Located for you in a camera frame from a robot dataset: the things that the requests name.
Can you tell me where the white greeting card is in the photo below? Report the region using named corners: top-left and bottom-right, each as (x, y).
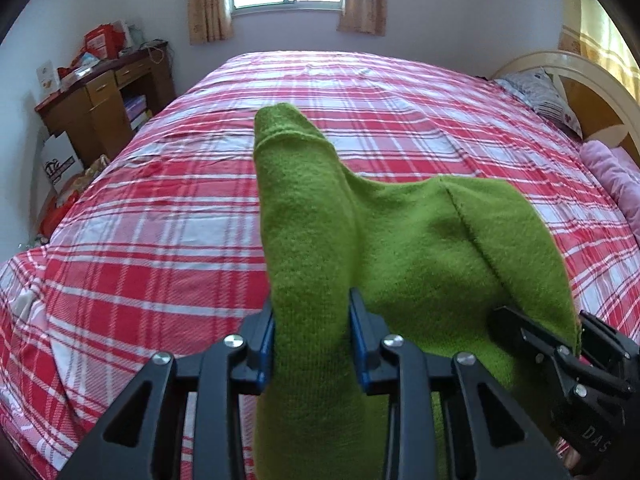
top-left (36, 61), bottom-right (60, 96)

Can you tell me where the green knit sweater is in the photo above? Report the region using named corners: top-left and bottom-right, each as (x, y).
top-left (252, 102), bottom-right (583, 480)

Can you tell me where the yellow curtain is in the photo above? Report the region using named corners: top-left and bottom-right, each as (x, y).
top-left (557, 0), bottom-right (640, 81)

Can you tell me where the patterned gift bag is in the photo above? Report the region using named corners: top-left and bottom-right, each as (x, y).
top-left (82, 154), bottom-right (111, 181)

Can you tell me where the brown wooden desk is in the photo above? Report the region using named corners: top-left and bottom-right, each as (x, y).
top-left (34, 40), bottom-right (177, 168)

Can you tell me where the stack of books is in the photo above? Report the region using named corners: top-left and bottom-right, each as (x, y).
top-left (122, 95), bottom-right (151, 133)

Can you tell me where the red gift box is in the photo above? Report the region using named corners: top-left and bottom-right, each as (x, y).
top-left (82, 24), bottom-right (118, 58)

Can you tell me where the red plaid bed sheet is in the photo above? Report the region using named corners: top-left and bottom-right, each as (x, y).
top-left (0, 50), bottom-right (640, 480)

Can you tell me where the red and white packet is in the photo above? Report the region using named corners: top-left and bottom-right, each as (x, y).
top-left (57, 52), bottom-right (101, 82)

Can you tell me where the cream wooden headboard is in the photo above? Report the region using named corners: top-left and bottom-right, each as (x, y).
top-left (490, 50), bottom-right (640, 171)

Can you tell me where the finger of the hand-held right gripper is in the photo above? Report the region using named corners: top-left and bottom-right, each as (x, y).
top-left (579, 310), bottom-right (640, 386)
top-left (486, 305), bottom-right (633, 402)

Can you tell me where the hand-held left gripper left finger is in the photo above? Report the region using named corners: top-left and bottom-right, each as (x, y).
top-left (60, 300), bottom-right (277, 480)

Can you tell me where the red plastic bag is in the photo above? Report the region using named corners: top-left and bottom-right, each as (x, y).
top-left (37, 190), bottom-right (81, 238)

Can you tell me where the grey patterned pillow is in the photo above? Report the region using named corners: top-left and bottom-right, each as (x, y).
top-left (495, 67), bottom-right (583, 138)

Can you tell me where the white paper bag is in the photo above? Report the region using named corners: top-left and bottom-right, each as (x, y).
top-left (40, 131), bottom-right (85, 196)

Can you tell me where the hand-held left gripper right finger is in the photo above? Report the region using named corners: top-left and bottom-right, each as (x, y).
top-left (348, 287), bottom-right (573, 480)

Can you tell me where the pink blanket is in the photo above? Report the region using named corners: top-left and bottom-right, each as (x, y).
top-left (580, 140), bottom-right (640, 241)

